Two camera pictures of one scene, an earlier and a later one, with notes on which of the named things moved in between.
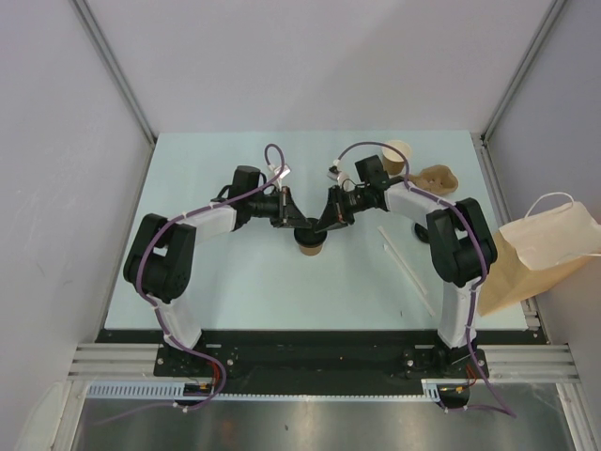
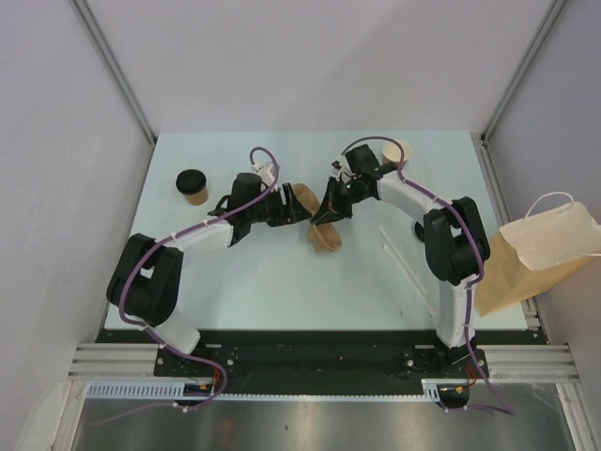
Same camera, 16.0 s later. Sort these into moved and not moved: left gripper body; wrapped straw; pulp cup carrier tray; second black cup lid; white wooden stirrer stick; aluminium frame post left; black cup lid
Moved: black cup lid; pulp cup carrier tray
Not moved: white wooden stirrer stick; aluminium frame post left; left gripper body; second black cup lid; wrapped straw
